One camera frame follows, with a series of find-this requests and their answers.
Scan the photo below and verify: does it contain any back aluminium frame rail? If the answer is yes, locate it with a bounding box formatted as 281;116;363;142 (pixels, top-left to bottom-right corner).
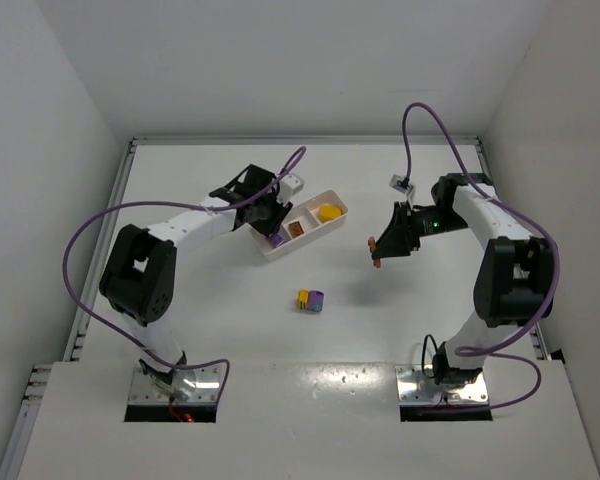
131;135;481;147

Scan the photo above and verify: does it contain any purple cable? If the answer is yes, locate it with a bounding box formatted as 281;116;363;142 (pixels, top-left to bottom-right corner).
402;102;562;413
62;145;307;396

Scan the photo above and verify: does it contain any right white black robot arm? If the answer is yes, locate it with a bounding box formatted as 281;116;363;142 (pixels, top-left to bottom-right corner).
368;173;555;385

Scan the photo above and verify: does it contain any orange brown lego brick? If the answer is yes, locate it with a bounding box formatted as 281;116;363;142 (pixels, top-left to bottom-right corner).
287;221;304;238

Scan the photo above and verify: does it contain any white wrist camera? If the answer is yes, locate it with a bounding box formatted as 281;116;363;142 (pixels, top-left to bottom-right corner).
389;174;416;204
278;173;305;204

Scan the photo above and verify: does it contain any white three-compartment tray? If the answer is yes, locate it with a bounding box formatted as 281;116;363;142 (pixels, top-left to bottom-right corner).
249;190;349;261

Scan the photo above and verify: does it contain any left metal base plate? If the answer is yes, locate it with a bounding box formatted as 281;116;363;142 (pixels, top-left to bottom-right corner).
127;366;224;407

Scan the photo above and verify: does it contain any purple lego brick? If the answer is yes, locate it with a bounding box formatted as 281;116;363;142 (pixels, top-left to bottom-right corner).
268;233;286;248

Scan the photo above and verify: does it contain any left aluminium frame rail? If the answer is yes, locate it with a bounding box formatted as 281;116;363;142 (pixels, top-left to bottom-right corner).
0;139;136;479

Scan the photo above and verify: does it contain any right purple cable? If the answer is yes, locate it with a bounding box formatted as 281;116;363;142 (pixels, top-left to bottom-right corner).
402;102;562;413

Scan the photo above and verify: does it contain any brown orange lego plate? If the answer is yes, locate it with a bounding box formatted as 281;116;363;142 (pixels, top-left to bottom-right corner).
367;237;381;268

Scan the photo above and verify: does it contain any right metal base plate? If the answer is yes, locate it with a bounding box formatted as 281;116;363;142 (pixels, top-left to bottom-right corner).
395;364;489;408

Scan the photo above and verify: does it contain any yellow striped lego brick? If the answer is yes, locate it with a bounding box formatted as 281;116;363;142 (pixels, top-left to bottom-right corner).
297;289;310;310

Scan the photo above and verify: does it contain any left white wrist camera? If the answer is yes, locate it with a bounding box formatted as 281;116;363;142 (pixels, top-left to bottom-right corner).
278;173;305;204

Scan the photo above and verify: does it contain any metal base plate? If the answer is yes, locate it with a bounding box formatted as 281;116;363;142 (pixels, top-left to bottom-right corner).
127;366;224;407
395;364;489;408

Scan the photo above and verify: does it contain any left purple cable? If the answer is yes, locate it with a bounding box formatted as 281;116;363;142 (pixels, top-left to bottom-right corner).
62;145;307;396

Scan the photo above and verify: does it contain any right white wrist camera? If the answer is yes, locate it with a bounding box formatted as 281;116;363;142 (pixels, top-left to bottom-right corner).
389;174;416;204

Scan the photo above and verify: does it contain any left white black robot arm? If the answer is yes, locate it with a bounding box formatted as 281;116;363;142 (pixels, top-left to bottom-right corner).
99;165;304;399

